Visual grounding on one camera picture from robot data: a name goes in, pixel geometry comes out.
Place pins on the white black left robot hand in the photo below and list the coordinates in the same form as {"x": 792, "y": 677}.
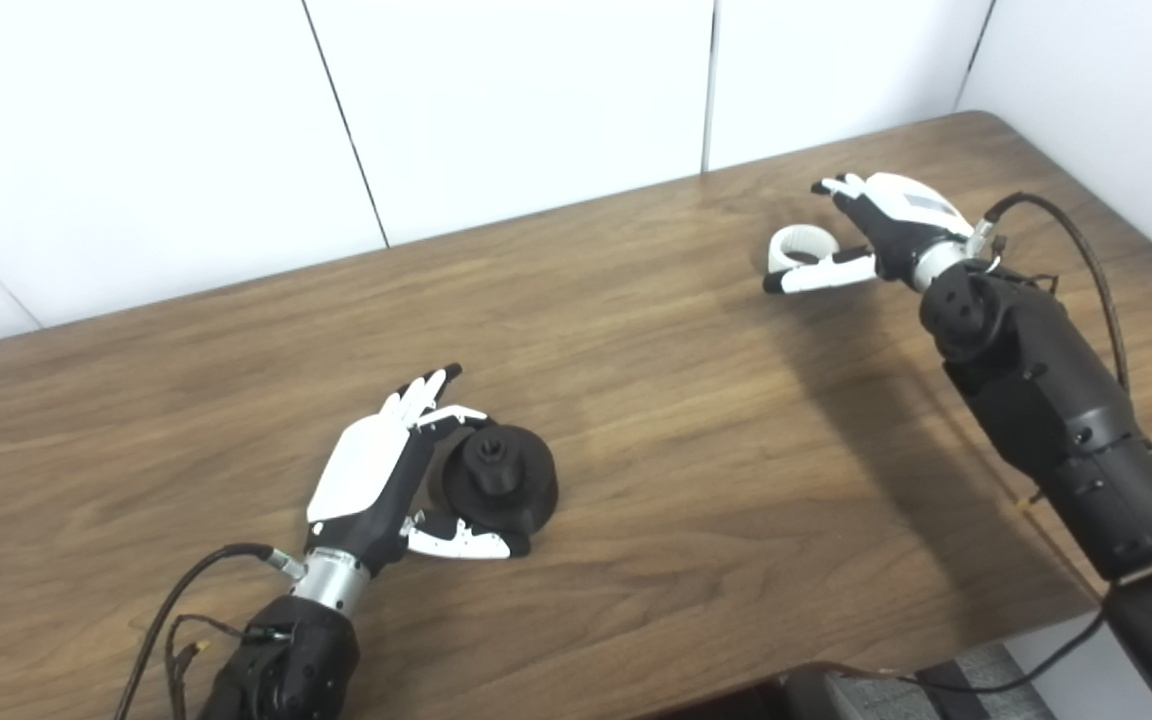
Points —
{"x": 366, "y": 470}

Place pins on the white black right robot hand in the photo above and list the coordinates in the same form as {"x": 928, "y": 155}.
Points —
{"x": 901, "y": 235}

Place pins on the round black part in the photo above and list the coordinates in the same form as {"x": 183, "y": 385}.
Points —
{"x": 516, "y": 490}

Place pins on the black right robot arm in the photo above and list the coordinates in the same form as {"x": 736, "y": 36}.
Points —
{"x": 1036, "y": 380}

